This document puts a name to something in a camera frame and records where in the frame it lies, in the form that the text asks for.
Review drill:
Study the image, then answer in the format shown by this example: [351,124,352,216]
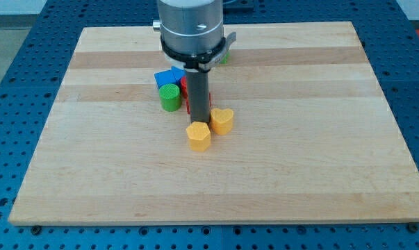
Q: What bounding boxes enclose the black clamp ring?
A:
[160,32,237,72]

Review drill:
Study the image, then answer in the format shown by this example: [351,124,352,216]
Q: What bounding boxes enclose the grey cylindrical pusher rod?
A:
[186,69,210,123]

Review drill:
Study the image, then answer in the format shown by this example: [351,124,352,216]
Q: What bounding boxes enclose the yellow heart block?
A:
[210,108,234,135]

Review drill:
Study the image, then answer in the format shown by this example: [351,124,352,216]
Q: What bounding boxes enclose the green block behind arm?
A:
[220,52,230,64]

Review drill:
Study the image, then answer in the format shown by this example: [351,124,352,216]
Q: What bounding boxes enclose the red block behind rod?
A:
[180,76,188,99]

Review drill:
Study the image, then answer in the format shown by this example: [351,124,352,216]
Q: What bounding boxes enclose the blue block behind cube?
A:
[171,66,186,85]

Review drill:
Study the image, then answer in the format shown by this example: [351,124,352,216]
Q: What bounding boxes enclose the green cylinder block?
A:
[159,83,182,112]

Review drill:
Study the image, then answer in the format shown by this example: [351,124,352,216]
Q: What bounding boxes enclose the yellow hexagon block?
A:
[186,122,211,152]

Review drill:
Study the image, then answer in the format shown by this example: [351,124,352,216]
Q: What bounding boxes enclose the wooden board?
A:
[8,22,419,226]

